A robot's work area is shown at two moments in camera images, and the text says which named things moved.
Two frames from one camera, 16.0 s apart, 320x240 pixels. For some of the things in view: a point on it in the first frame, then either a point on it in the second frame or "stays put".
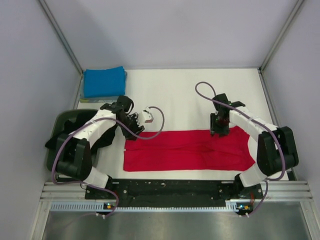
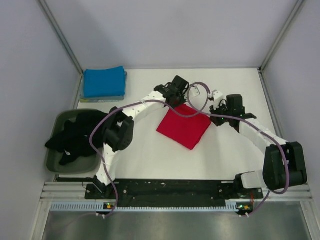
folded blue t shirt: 105,83 stays put
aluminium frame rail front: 72,190 stays put
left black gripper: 136,129 -> 182,100
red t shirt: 186,150 -> 187,131
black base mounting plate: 208,192 stays put
